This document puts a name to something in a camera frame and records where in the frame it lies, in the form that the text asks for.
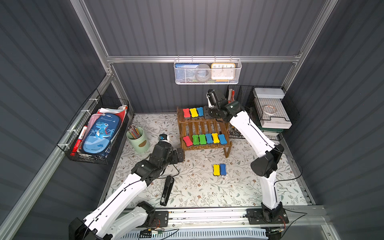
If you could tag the black wire wall basket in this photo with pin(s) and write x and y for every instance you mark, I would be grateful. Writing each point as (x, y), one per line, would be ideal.
(70, 138)

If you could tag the green eraser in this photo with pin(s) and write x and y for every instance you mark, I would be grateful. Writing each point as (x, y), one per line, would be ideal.
(202, 139)
(196, 140)

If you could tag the yellow eraser tier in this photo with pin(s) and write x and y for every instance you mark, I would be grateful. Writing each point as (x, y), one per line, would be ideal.
(194, 113)
(215, 137)

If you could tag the blue eraser upper tier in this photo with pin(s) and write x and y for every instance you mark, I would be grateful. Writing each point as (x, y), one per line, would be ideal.
(200, 111)

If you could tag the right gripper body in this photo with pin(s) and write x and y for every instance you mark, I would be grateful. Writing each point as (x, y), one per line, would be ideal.
(213, 111)

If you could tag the tape roll on organizer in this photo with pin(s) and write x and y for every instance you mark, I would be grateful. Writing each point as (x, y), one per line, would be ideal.
(269, 110)

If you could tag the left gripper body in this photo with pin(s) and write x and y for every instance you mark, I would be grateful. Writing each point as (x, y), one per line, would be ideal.
(174, 155)

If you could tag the yellow alarm clock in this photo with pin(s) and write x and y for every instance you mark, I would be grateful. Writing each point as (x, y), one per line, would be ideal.
(223, 72)

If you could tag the blue dinosaur pencil case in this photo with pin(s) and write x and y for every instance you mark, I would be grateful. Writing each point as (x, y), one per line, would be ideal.
(100, 136)

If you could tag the yellow eraser lower tier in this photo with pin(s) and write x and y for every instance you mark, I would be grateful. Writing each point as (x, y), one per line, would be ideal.
(215, 137)

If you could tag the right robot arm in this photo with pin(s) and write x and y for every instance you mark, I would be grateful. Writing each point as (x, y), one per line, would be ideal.
(268, 153)

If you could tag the black wire desk organizer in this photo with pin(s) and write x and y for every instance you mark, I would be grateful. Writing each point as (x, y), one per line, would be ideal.
(244, 95)

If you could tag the clear tape roll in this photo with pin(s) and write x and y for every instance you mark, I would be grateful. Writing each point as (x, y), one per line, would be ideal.
(203, 73)

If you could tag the red eraser upper tier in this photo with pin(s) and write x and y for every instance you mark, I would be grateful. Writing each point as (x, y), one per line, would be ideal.
(187, 113)

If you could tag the green pencil cup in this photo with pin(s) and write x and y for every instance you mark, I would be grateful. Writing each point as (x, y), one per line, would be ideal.
(140, 145)

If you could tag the yellow eraser upper tier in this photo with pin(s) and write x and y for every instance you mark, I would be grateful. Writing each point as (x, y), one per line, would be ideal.
(194, 113)

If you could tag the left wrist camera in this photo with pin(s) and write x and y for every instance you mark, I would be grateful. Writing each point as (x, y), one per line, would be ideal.
(163, 137)

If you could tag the blue eraser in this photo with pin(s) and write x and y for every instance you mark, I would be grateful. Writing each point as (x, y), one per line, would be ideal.
(209, 139)
(222, 139)
(223, 170)

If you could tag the black stapler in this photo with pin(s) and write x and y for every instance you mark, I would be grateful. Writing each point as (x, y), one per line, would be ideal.
(167, 190)

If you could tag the red eraser tier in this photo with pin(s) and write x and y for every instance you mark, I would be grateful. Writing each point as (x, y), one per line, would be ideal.
(187, 140)
(187, 113)

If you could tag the red marker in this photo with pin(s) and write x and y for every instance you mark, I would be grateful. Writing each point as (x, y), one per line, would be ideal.
(79, 140)

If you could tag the white mesh hanging basket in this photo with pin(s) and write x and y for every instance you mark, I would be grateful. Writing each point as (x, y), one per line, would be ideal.
(209, 61)

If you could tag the red eraser lower tier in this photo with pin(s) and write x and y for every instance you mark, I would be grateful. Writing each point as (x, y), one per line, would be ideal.
(187, 140)

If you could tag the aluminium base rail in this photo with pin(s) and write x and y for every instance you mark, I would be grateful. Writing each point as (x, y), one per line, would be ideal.
(237, 217)

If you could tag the white box on organizer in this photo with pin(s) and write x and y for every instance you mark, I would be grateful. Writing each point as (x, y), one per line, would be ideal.
(273, 97)

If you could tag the colored pencils bunch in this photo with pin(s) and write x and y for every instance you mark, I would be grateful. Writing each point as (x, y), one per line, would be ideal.
(134, 131)

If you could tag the wooden two-tier shelf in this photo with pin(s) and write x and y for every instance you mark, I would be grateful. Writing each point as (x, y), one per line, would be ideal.
(189, 127)

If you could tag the blue box in basket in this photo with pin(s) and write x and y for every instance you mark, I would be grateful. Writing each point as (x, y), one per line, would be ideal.
(185, 72)

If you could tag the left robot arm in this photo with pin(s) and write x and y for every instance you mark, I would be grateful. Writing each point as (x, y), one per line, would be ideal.
(120, 198)

